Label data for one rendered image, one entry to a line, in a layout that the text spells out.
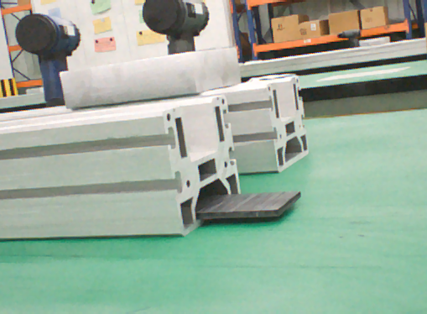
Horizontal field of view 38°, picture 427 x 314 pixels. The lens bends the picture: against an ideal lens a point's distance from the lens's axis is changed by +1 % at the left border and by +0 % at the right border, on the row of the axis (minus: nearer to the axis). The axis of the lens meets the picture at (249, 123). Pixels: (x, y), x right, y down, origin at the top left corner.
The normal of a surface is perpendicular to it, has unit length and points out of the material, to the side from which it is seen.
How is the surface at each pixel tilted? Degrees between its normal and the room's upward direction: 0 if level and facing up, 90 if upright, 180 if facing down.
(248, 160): 90
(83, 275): 0
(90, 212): 90
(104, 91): 90
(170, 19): 90
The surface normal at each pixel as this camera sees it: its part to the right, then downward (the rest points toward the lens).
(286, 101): -0.38, 0.15
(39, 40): -0.01, 0.11
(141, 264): -0.15, -0.98
